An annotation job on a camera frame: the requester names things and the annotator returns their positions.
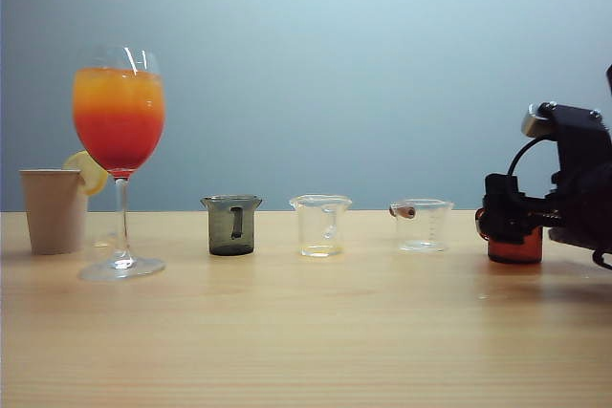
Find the amber measuring cup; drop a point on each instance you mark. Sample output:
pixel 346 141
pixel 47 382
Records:
pixel 516 250

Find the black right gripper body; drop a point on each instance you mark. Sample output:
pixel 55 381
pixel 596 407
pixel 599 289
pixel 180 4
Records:
pixel 583 212

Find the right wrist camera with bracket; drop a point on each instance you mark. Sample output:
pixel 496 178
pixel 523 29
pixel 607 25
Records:
pixel 574 131

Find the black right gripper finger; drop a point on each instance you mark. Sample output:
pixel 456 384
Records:
pixel 507 217

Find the yellow lemon slice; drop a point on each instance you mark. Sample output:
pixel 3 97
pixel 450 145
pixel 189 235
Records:
pixel 93 174

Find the beige paper cup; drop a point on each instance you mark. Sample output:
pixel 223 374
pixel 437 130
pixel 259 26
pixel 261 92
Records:
pixel 52 217

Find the smoky grey measuring cup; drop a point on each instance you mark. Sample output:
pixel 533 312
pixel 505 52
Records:
pixel 222 231

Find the clear glass measuring cup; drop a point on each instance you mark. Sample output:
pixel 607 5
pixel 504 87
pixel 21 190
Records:
pixel 315 231

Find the wine glass with orange drink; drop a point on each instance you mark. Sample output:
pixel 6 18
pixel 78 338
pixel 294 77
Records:
pixel 119 121

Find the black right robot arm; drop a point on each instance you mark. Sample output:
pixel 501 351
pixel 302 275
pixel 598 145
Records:
pixel 609 78

